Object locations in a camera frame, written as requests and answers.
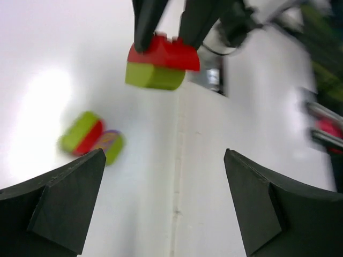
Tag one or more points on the green red purple lego stack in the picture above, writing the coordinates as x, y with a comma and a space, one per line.
87, 133

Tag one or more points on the red and green rounded lego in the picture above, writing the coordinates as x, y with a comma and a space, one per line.
163, 65

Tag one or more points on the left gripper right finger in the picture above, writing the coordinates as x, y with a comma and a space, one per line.
279, 216

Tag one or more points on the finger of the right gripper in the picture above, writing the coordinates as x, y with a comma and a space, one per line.
147, 16
199, 16

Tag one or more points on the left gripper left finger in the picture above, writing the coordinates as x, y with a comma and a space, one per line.
50, 215

